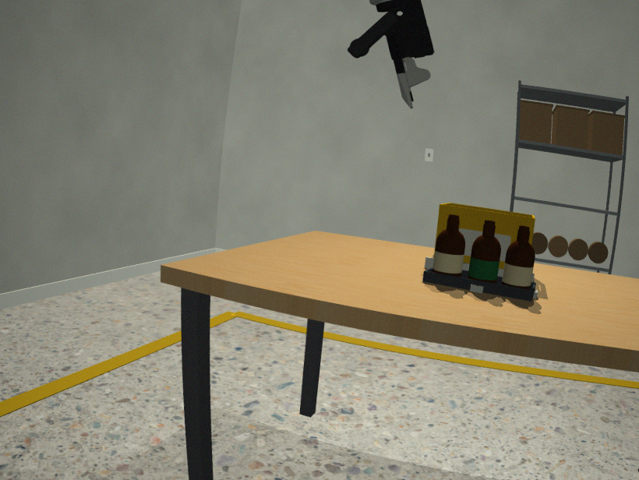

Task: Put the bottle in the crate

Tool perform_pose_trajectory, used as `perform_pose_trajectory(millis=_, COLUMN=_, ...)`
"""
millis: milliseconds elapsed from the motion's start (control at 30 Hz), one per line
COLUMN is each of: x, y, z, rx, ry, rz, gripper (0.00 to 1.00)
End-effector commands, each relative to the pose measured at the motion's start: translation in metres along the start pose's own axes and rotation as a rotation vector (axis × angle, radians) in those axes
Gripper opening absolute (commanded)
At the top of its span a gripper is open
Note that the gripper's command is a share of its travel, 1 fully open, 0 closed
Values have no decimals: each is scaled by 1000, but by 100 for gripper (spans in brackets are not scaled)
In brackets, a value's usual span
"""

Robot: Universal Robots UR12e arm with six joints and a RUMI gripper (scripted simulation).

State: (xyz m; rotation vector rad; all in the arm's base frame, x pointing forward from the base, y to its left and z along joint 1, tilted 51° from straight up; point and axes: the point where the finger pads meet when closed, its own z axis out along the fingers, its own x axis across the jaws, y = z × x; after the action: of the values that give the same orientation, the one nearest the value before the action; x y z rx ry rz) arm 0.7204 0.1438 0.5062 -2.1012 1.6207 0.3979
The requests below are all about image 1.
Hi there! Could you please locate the brown glass bottle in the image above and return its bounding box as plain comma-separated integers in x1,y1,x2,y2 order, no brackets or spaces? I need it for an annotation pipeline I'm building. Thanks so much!
468,221,501,284
432,214,465,277
502,226,535,290

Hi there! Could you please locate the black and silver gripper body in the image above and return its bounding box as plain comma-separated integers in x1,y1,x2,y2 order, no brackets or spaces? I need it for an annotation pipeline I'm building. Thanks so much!
376,0,434,60

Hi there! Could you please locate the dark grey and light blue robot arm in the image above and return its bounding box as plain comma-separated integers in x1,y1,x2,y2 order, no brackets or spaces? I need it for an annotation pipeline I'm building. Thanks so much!
348,0,398,58

